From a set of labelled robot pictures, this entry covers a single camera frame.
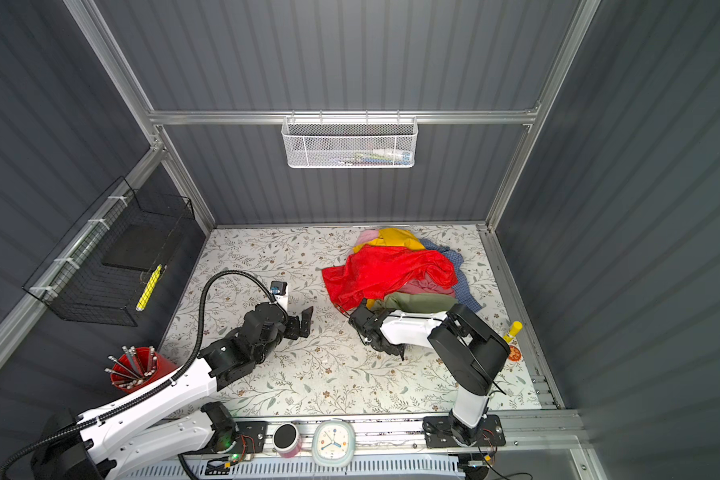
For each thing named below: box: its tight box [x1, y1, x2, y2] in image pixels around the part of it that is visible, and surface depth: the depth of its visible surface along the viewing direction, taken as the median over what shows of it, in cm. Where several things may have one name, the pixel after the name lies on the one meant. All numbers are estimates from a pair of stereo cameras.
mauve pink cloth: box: [398, 273, 455, 297], surface depth 96 cm
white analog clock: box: [312, 420, 356, 468], surface depth 72 cm
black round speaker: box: [272, 422, 302, 459], surface depth 71 cm
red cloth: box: [322, 244, 458, 310], surface depth 96 cm
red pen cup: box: [110, 347, 178, 393], surface depth 74 cm
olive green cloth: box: [371, 292, 458, 315], surface depth 88 cm
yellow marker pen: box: [135, 264, 163, 312], surface depth 70 cm
